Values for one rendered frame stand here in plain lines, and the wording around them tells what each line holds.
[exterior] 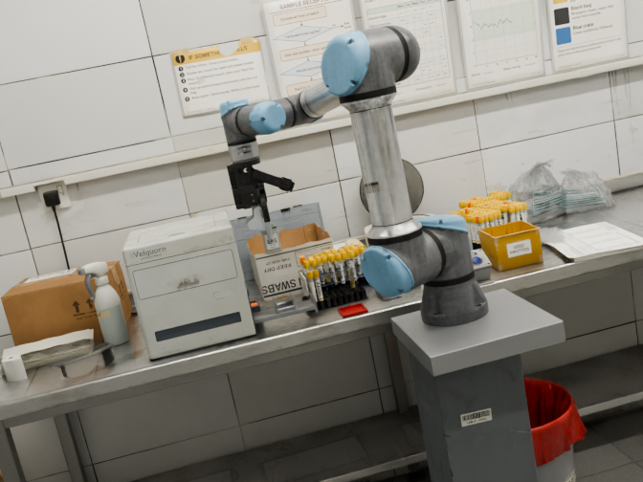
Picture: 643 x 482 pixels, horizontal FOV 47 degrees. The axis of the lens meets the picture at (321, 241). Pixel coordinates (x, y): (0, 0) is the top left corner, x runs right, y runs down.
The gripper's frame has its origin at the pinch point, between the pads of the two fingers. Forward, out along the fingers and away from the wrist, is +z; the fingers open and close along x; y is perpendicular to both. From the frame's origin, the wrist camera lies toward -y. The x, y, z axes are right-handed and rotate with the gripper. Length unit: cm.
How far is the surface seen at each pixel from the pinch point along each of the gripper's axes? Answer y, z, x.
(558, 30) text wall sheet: -116, -37, -61
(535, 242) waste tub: -71, 19, 0
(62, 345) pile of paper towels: 62, 21, -15
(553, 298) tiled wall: -102, 60, -62
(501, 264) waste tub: -61, 23, 0
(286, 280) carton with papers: -3.1, 19.7, -25.1
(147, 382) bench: 38.1, 28.0, 9.4
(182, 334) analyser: 27.5, 19.4, 4.9
